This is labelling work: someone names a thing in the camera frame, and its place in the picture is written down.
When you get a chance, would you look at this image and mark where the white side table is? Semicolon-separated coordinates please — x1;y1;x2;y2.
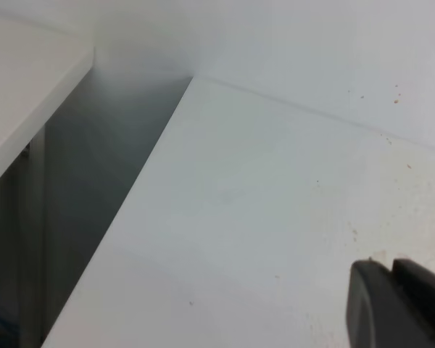
0;15;94;177

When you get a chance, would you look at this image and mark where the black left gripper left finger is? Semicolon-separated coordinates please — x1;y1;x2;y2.
346;260;435;348

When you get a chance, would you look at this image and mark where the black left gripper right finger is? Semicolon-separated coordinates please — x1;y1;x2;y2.
392;259;435;319

